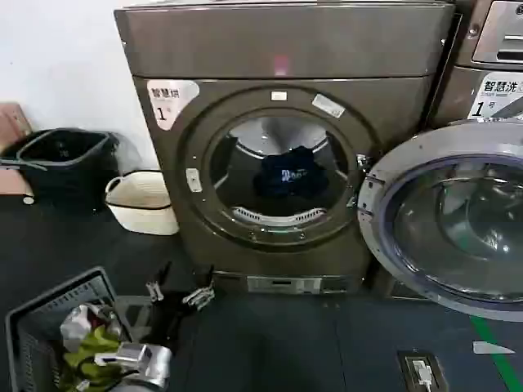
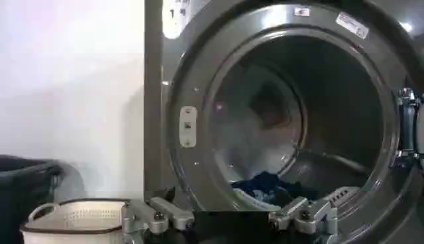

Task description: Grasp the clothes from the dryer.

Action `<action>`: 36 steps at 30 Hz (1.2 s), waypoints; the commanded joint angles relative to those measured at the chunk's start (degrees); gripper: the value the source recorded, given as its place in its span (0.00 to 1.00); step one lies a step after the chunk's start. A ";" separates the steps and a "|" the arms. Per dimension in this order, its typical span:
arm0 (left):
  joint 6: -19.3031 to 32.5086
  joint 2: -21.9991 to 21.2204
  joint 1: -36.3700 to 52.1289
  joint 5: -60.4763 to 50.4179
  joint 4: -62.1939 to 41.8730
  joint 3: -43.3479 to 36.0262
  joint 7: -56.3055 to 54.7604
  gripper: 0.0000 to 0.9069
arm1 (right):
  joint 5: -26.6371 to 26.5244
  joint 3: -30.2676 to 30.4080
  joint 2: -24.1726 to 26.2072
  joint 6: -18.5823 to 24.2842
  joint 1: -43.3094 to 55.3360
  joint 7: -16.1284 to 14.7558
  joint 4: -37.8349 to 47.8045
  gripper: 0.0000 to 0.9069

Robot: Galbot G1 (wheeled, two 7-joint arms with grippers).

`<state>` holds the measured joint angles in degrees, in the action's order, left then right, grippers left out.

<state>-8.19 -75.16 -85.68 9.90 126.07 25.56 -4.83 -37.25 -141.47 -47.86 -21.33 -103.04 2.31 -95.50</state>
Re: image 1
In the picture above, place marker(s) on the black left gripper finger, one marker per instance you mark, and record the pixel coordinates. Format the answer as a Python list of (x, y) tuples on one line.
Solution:
[(201, 297), (156, 288)]

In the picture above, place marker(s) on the black plastic bin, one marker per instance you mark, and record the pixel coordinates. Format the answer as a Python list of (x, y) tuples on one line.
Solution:
[(61, 171)]

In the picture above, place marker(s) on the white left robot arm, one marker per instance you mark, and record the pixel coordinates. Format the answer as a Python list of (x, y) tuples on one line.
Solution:
[(151, 363)]

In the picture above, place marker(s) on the green floor tape strip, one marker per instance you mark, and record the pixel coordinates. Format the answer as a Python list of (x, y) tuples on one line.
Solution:
[(496, 351)]

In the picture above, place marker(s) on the white and red cloth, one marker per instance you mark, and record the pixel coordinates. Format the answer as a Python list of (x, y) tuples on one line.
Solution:
[(79, 320)]

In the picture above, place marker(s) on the grey front-load dryer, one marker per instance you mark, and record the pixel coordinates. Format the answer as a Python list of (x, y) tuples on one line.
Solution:
[(286, 49)]

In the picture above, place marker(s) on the white floor tape piece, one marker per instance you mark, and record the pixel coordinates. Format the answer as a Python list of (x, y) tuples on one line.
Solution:
[(490, 347)]

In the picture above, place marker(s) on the grey machine with drawer panel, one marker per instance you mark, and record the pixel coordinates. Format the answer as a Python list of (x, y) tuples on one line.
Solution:
[(490, 49)]

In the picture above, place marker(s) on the green cloth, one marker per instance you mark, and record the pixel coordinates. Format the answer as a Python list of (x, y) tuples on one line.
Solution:
[(92, 347)]

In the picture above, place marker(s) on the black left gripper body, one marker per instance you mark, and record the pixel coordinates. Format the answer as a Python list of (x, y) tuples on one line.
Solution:
[(173, 318)]

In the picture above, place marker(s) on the pink brown board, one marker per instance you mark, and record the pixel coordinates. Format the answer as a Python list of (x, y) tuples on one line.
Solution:
[(14, 122)]

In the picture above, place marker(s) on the grey slatted laundry basket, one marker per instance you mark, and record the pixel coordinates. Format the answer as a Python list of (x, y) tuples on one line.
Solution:
[(37, 322)]

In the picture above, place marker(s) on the round glass dryer door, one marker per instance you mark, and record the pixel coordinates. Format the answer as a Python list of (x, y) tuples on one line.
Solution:
[(461, 228)]

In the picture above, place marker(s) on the dark blue printed garment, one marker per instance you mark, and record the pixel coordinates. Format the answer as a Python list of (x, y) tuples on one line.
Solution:
[(286, 173)]

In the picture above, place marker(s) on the floor socket with plug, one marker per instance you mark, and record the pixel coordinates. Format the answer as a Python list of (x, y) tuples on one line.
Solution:
[(421, 369)]

